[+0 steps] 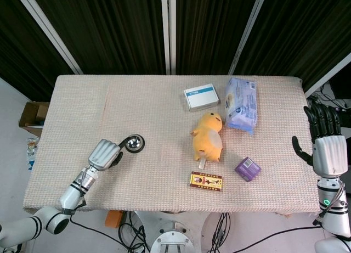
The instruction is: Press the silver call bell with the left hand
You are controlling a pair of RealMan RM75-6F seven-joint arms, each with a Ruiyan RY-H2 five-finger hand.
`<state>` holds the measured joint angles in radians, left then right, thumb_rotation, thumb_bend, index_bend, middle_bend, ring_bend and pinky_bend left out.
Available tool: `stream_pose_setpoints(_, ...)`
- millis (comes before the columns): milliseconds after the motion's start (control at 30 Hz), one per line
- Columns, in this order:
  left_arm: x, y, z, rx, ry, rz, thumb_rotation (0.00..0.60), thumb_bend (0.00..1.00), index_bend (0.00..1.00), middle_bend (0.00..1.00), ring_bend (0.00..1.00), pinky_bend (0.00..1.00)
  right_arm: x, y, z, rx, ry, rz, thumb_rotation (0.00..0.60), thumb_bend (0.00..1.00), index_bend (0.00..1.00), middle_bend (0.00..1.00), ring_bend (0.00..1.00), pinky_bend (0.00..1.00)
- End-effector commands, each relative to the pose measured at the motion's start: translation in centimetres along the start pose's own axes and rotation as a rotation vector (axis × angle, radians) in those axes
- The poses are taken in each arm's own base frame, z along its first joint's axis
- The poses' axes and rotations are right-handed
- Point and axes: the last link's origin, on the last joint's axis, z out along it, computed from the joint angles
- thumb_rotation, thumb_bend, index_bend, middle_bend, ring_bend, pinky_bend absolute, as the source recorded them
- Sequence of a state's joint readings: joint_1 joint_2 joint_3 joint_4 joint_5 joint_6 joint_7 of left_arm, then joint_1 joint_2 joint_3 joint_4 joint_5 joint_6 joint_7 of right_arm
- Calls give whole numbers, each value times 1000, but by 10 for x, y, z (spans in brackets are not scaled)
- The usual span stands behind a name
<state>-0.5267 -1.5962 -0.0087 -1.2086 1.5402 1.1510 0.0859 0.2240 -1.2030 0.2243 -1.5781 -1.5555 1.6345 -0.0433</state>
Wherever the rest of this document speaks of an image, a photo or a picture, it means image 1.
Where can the white box with blue stripe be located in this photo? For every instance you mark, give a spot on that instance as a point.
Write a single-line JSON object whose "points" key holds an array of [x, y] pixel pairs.
{"points": [[201, 97]]}

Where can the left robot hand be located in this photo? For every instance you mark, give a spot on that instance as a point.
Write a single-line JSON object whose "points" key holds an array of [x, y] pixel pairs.
{"points": [[105, 155]]}

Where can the brown cardboard box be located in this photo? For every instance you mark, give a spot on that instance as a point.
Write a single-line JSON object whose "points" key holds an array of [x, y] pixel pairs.
{"points": [[33, 118]]}

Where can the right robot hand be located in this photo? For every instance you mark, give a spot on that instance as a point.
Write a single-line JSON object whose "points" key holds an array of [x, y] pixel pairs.
{"points": [[327, 151]]}

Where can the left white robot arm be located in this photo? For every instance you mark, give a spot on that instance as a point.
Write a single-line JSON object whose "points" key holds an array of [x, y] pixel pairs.
{"points": [[46, 212]]}

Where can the colourful printed bag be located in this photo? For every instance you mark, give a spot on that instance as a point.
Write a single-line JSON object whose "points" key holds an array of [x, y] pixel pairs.
{"points": [[31, 154]]}

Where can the blue wet wipes pack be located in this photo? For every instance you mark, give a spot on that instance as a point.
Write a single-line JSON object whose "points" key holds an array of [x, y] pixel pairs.
{"points": [[242, 104]]}

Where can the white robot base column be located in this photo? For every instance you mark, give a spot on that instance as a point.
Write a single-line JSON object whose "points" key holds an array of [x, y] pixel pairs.
{"points": [[172, 236]]}

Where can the yellow plush duck toy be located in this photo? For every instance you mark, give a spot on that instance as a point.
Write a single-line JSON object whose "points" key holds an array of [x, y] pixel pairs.
{"points": [[208, 139]]}

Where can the small purple box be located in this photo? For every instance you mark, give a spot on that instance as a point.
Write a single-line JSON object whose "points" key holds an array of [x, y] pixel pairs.
{"points": [[248, 169]]}

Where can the beige woven table cloth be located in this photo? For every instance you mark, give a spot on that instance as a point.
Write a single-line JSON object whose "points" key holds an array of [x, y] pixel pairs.
{"points": [[170, 159]]}

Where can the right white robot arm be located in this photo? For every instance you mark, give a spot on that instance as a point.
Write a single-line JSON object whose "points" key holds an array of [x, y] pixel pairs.
{"points": [[333, 212]]}

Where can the small metal bowl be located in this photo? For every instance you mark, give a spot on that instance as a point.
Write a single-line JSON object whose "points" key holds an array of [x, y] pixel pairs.
{"points": [[135, 144]]}

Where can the red and gold flat box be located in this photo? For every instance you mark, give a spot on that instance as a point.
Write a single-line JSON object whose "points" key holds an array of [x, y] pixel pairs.
{"points": [[206, 181]]}

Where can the orange object under table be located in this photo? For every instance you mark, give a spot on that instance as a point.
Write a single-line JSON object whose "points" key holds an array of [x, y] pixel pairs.
{"points": [[113, 218]]}

